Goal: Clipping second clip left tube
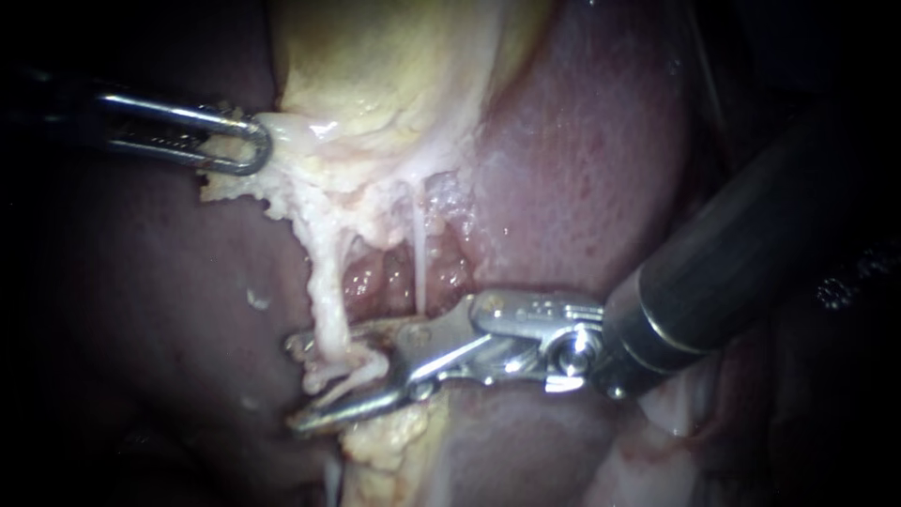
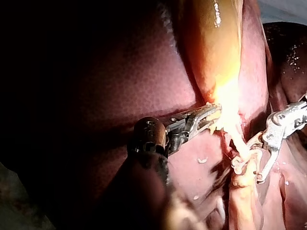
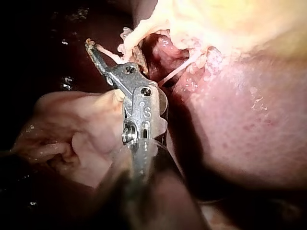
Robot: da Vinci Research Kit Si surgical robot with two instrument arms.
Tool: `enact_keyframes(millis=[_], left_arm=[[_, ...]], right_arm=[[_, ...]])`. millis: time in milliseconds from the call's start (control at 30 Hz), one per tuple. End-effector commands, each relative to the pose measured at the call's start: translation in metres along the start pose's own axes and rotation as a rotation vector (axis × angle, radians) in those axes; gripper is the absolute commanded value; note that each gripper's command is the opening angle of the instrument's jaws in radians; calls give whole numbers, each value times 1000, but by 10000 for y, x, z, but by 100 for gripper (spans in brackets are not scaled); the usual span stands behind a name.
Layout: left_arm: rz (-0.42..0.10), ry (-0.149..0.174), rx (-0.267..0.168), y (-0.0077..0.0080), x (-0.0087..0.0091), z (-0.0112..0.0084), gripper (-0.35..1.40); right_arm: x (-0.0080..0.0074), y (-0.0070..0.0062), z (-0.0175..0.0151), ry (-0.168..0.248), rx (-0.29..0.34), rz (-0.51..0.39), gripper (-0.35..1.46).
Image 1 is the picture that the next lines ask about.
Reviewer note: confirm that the right arm instrument jaw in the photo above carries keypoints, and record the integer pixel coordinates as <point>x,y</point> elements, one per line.
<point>376,334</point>
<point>352,408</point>

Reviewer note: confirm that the right arm instrument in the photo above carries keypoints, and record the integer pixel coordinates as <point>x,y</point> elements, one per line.
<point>521,338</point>

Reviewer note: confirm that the left arm instrument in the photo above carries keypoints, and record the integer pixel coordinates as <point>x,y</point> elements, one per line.
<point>63,113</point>

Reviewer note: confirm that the left arm instrument jaw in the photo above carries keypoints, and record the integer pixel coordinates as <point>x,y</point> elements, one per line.
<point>239,125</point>

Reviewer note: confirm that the white clip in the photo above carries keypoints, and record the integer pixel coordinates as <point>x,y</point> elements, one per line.
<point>352,373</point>

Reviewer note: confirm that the gallbladder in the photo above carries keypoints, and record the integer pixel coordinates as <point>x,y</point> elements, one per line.
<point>366,70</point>

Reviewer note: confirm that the dark right arm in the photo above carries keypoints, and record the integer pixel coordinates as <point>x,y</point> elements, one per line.
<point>739,246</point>

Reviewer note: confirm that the thin tube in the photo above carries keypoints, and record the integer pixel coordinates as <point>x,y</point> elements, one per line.
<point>329,296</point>

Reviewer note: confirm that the dark red liver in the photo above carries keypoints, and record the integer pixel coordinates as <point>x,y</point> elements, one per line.
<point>598,141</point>

